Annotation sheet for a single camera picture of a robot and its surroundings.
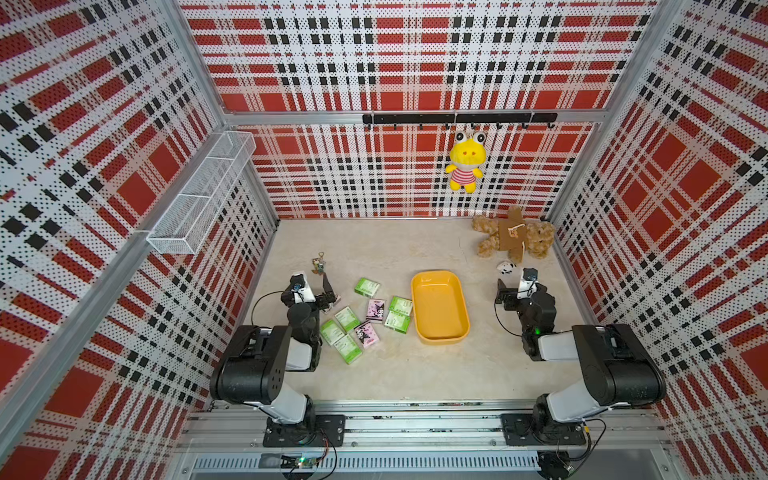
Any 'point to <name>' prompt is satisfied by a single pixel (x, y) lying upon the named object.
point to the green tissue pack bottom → (348, 349)
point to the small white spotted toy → (506, 268)
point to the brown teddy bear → (514, 235)
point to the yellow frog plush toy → (467, 154)
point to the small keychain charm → (319, 264)
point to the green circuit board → (306, 462)
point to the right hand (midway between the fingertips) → (518, 278)
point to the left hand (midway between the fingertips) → (315, 277)
